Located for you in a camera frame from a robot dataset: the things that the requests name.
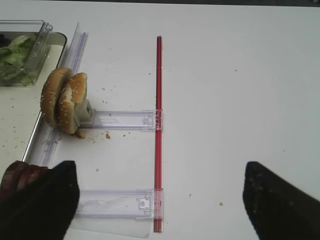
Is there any metal baking tray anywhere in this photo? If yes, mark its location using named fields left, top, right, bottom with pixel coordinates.
left=0, top=32, right=68, bottom=170

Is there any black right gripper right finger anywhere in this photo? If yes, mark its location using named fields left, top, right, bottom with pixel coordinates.
left=242, top=161, right=320, bottom=240

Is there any sesame bun top rear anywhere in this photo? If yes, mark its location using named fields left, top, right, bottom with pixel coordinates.
left=57, top=72, right=88, bottom=135

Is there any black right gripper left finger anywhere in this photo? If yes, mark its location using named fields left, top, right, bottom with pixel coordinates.
left=0, top=161, right=80, bottom=240

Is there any white bun pusher block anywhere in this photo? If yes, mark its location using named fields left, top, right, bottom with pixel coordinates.
left=74, top=99, right=94, bottom=126

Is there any stack of meat patties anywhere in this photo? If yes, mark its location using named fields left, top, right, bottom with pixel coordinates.
left=0, top=161, right=49, bottom=197

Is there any sesame bun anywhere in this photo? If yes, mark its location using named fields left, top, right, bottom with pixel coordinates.
left=57, top=72, right=88, bottom=135
left=40, top=67, right=73, bottom=127

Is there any right red strip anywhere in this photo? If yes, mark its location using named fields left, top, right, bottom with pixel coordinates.
left=153, top=35, right=163, bottom=233

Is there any green lettuce in container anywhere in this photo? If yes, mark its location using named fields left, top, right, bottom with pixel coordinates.
left=0, top=34, right=35, bottom=86

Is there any sesame bun top front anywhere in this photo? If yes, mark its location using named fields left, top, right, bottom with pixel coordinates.
left=40, top=67, right=73, bottom=127

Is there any clear bun rail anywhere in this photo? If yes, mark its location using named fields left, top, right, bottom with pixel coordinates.
left=80, top=110, right=163, bottom=131

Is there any clear plastic salad container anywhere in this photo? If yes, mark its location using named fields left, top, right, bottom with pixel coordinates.
left=0, top=20, right=53, bottom=87

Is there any clear patty rail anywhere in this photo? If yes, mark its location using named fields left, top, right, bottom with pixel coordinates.
left=75, top=189, right=164, bottom=220

